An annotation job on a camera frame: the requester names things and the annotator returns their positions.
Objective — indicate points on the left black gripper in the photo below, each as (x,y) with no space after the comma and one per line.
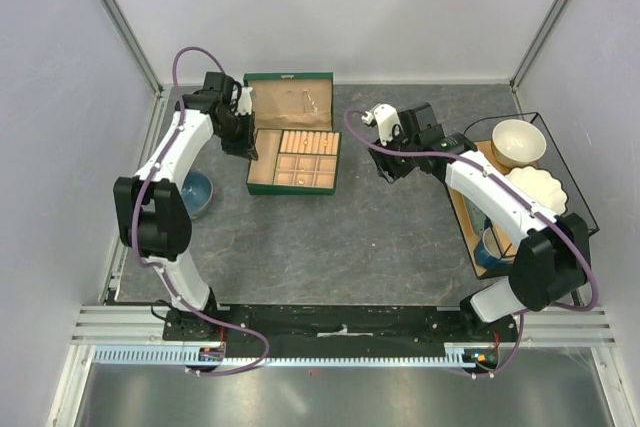
(246,147)

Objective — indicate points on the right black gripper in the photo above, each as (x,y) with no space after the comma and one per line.
(387,167)

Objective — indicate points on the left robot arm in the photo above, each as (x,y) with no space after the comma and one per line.
(152,218)

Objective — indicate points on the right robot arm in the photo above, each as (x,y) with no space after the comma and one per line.
(552,250)

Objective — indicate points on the green jewelry box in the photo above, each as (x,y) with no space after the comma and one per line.
(292,101)

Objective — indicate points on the blue ceramic bowl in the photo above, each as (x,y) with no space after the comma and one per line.
(197,193)

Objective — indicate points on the blue mug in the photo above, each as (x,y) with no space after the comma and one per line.
(488,253)

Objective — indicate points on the cream round bowl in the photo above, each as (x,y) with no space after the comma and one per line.
(517,143)

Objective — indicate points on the white scalloped bowl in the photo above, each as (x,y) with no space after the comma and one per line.
(541,186)

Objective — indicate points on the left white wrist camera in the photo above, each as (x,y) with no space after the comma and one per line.
(245,102)

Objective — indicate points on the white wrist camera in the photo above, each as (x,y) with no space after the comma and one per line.
(386,119)
(245,102)

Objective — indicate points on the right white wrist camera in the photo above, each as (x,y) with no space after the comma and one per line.
(386,119)

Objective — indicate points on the black wire shelf rack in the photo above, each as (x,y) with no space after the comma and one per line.
(557,160)

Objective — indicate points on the slotted cable duct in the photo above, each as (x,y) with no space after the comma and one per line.
(205,357)

